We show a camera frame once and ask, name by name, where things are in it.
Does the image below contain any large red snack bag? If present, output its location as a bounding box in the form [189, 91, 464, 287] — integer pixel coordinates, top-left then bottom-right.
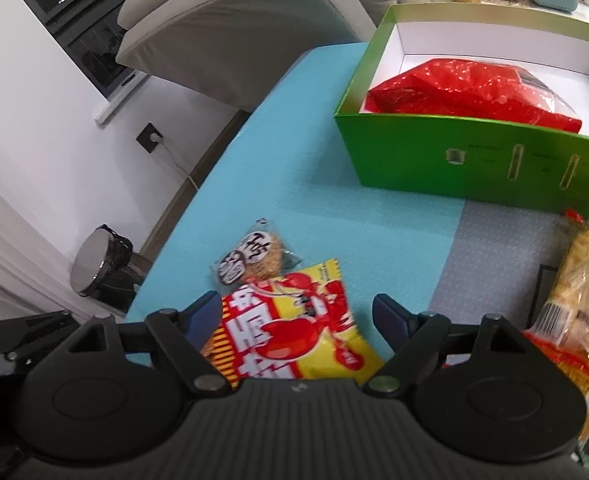
[364, 58, 583, 133]

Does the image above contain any sliced bread clear bag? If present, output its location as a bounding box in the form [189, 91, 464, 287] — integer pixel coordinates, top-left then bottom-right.
[538, 224, 589, 411]

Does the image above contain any red noodle snack bag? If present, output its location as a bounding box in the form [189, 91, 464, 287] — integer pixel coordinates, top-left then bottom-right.
[522, 330, 589, 444]

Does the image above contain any round pastry brown label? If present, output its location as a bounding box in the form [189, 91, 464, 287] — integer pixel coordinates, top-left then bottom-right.
[211, 218, 302, 295]

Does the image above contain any green gift box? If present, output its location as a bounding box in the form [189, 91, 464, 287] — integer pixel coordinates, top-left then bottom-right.
[334, 3, 589, 219]

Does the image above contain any beige sofa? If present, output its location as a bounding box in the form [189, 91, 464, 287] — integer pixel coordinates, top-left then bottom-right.
[116, 0, 431, 112]

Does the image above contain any white round table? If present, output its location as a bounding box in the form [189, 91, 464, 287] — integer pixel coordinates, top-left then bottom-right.
[432, 0, 589, 39]

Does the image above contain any biscuit roll clear pack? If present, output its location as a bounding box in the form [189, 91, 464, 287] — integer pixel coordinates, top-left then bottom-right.
[557, 209, 589, 299]

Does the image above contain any wall socket with cable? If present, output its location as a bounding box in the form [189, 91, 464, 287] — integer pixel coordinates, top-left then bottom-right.
[136, 122, 199, 191]

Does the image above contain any lobster cracker snack bag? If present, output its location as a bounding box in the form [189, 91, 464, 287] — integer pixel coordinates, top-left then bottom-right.
[201, 259, 383, 386]

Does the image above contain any blue grey table mat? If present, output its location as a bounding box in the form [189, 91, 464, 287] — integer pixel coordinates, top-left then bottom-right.
[128, 44, 577, 361]

